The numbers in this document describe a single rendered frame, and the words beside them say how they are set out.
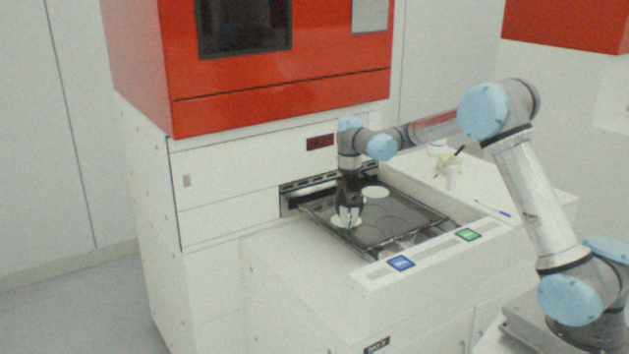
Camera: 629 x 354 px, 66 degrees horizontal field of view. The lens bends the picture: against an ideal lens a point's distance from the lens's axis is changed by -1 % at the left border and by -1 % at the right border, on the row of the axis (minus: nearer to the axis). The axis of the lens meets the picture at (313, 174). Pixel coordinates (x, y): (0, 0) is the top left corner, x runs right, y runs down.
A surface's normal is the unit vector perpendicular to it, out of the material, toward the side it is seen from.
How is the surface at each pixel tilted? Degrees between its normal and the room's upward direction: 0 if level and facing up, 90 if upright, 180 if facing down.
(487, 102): 82
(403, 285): 90
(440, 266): 90
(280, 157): 90
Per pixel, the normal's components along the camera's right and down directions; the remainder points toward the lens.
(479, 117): -0.81, 0.10
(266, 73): 0.55, 0.33
